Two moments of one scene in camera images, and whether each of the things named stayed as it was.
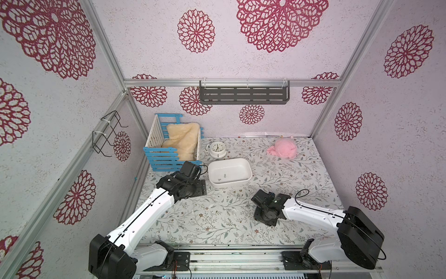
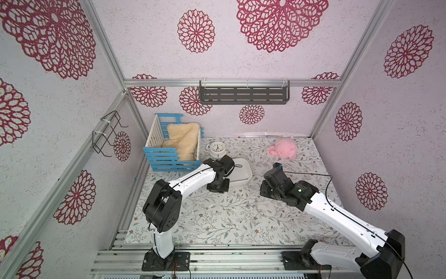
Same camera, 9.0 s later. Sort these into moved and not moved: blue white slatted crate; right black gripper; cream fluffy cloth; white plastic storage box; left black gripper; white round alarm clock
Moved: right black gripper; left black gripper
Not moved: white round alarm clock; cream fluffy cloth; white plastic storage box; blue white slatted crate
